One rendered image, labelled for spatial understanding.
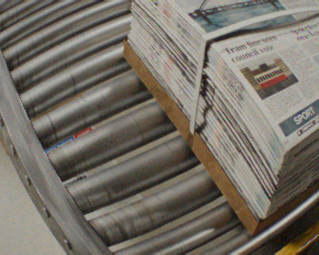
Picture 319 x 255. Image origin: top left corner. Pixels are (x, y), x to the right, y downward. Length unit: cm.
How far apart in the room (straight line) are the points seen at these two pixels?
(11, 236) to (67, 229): 91
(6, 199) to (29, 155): 90
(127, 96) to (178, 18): 24
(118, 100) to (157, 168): 13
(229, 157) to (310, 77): 19
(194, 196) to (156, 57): 20
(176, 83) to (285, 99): 24
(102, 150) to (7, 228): 89
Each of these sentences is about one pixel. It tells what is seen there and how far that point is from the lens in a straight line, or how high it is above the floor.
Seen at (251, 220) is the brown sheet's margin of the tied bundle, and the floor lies 84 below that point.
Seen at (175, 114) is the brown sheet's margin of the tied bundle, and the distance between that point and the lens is 103.
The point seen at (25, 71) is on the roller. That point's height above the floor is 80.
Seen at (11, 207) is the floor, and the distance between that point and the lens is 190.
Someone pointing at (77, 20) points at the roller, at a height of 80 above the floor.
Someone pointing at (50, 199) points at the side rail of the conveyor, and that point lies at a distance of 98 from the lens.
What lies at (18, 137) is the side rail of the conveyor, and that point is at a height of 80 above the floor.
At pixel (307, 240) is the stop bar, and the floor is 82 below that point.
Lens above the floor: 165
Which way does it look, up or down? 54 degrees down
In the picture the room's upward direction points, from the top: 7 degrees clockwise
